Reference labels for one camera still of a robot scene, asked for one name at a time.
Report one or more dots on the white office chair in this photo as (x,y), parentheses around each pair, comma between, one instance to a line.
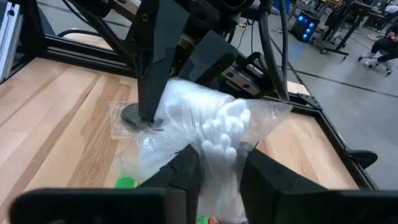
(377,63)

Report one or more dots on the black aluminium table frame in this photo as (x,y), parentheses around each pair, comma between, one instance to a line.
(77,56)

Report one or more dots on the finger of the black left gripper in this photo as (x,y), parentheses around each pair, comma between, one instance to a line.
(155,46)
(211,59)

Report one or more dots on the clear bag of cotton swabs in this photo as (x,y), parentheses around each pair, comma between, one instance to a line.
(199,105)

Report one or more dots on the silver aluminium extrusion bar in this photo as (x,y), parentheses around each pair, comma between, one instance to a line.
(11,40)

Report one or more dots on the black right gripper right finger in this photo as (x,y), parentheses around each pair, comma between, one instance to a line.
(270,180)

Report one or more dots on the black legged desk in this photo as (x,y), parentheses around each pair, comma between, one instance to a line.
(334,51)

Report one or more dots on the person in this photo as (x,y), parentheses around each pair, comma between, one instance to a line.
(385,46)

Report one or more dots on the red slotted plastic basket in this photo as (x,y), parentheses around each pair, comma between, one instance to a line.
(212,221)

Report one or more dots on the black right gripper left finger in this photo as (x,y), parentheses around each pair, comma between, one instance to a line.
(183,186)

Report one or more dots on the computer tower blue lights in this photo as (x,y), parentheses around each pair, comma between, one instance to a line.
(306,26)

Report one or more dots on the black table clamp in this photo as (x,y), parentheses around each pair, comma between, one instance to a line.
(362,158)

